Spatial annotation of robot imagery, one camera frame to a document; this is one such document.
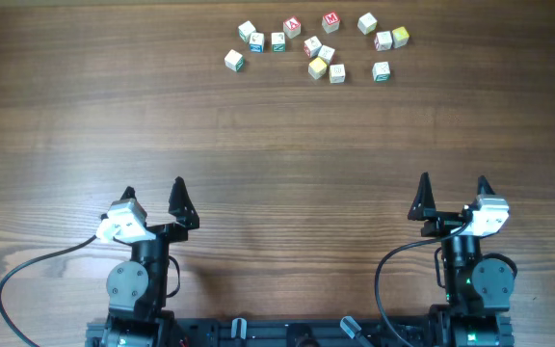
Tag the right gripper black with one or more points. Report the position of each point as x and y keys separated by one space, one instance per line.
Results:
x=423 y=208

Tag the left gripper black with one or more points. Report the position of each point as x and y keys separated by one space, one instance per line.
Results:
x=176 y=207

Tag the wooden block with O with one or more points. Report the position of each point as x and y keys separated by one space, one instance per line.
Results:
x=337 y=74

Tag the yellow topped wooden block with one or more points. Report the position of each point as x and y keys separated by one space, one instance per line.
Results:
x=317 y=68

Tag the plain wooden block blue edge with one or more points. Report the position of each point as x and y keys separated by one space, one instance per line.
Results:
x=326 y=54

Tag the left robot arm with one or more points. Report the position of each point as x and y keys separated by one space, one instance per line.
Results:
x=138 y=287

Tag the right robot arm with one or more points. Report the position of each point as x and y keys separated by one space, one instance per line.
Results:
x=478 y=286

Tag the green edged block right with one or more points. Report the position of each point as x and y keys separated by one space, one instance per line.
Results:
x=381 y=71

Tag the green edged block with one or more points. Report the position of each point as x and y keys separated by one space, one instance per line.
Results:
x=245 y=30
x=278 y=42
x=234 y=60
x=381 y=71

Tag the green edged block far left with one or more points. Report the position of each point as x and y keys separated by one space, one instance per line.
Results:
x=234 y=60

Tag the yellow block far right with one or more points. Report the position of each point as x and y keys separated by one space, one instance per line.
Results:
x=400 y=36

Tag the red edged block right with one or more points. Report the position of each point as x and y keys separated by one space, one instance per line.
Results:
x=383 y=40

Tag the blue edged wooden block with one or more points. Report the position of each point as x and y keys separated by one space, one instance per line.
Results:
x=256 y=42

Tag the green edged block top left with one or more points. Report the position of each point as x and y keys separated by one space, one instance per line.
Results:
x=245 y=30

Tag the plain wooden block top right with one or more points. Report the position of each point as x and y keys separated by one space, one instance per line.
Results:
x=367 y=23

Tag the green edged block middle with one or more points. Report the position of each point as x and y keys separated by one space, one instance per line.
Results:
x=278 y=42

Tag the red edged picture block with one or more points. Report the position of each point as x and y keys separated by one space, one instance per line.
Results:
x=312 y=47

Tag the red letter M block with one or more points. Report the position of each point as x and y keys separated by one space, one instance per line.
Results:
x=330 y=22

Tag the red letter A block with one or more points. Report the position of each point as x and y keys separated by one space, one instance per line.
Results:
x=292 y=27

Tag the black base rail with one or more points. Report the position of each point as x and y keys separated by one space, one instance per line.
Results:
x=346 y=331

